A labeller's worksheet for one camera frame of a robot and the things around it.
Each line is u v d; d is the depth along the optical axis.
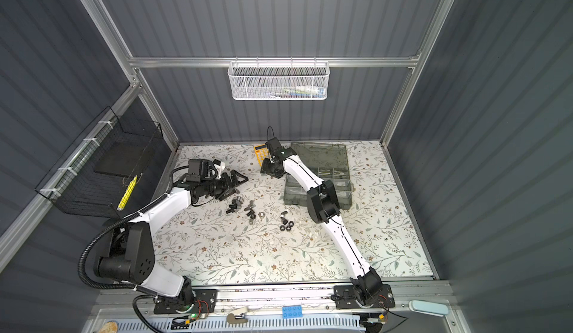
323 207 0.69
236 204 0.96
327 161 1.12
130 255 0.45
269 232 0.89
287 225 0.91
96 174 0.72
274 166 0.82
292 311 0.71
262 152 1.16
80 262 0.40
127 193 0.69
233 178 0.80
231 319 0.69
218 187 0.77
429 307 0.69
